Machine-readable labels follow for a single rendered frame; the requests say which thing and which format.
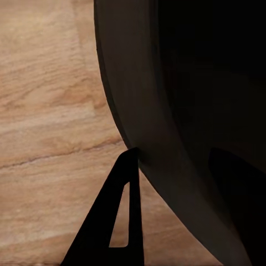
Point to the cauldron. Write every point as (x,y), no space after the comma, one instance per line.
(181,77)

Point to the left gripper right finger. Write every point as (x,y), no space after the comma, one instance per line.
(243,190)

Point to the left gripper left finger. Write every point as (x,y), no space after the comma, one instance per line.
(91,245)

